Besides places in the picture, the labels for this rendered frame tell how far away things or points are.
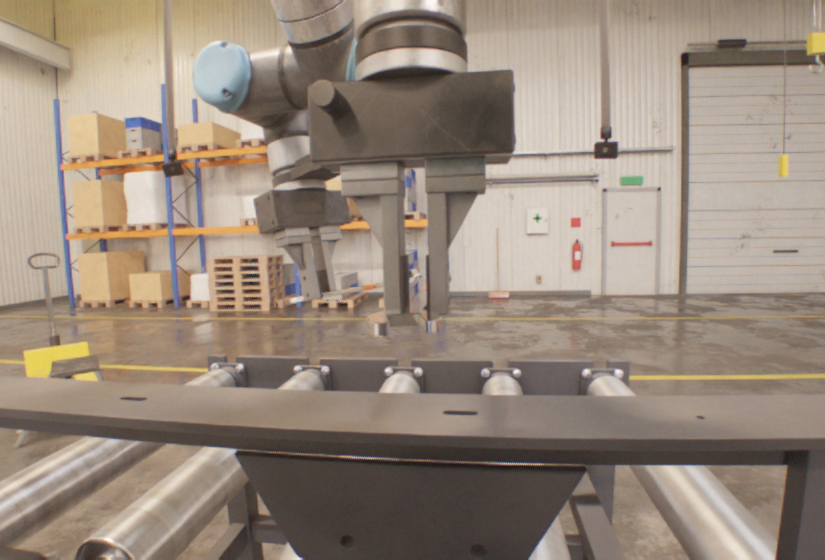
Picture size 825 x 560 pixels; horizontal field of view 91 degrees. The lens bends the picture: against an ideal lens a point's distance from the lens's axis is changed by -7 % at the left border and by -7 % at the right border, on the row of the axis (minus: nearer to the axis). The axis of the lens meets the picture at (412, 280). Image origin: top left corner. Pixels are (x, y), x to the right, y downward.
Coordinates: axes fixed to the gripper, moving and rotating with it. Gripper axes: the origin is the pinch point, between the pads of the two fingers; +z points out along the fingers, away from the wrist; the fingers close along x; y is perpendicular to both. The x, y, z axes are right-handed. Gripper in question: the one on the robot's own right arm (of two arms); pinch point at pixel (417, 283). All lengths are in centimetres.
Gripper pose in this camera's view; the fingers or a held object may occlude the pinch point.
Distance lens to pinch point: 30.5
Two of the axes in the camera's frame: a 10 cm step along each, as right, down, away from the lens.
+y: -1.4, 1.0, -9.8
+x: 9.9, -0.1, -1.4
